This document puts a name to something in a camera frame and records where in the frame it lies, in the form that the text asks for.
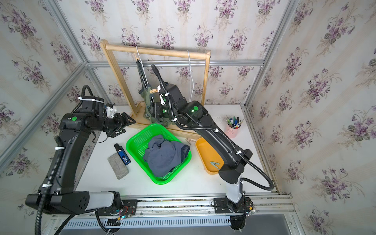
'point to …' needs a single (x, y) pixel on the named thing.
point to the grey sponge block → (119, 168)
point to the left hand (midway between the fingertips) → (131, 124)
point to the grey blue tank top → (162, 155)
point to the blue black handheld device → (122, 153)
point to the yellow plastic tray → (207, 154)
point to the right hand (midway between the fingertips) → (156, 109)
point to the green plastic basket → (139, 143)
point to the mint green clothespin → (214, 164)
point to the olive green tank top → (147, 97)
